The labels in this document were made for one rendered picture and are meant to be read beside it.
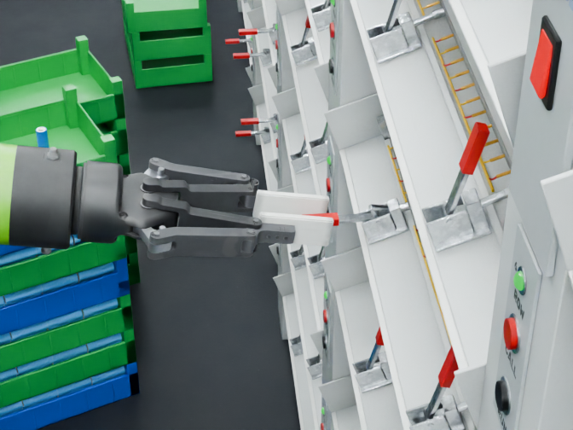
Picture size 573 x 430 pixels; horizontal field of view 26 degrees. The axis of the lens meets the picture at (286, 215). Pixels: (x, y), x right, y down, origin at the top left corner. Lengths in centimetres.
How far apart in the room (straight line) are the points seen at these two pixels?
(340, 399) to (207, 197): 47
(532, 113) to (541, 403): 14
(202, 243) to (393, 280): 18
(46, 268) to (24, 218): 97
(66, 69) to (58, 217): 139
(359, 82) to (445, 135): 34
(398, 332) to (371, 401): 23
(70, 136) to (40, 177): 104
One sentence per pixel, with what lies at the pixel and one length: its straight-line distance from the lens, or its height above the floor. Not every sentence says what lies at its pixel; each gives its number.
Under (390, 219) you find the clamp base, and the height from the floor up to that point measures 93.
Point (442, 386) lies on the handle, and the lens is 96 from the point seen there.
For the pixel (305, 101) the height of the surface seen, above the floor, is 71.
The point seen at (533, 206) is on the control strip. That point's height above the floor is 130.
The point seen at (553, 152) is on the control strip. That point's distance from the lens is 54.
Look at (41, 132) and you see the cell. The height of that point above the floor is 55.
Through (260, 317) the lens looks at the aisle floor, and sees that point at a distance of 249.
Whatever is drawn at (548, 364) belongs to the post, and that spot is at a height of 124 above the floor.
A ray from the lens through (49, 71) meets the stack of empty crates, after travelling 249.
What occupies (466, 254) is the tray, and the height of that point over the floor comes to 111.
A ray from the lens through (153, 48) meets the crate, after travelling 319.
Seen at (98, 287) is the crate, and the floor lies 28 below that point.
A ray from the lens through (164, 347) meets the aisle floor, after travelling 243.
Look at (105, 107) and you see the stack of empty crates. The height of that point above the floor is 43.
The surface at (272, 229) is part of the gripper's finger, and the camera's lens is 115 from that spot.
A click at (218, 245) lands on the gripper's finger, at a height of 94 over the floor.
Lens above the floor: 163
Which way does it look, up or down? 36 degrees down
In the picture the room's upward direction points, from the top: straight up
